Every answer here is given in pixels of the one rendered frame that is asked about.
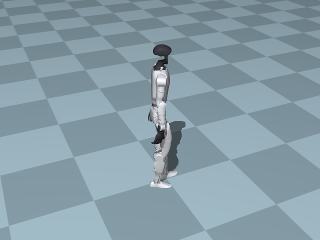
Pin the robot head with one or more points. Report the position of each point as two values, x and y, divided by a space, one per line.
161 50

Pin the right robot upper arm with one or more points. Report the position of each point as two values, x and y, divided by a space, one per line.
161 82

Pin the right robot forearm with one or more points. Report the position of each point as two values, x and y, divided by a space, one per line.
161 116

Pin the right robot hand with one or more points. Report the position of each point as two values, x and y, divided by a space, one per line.
159 137

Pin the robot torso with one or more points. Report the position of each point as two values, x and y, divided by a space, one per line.
154 75

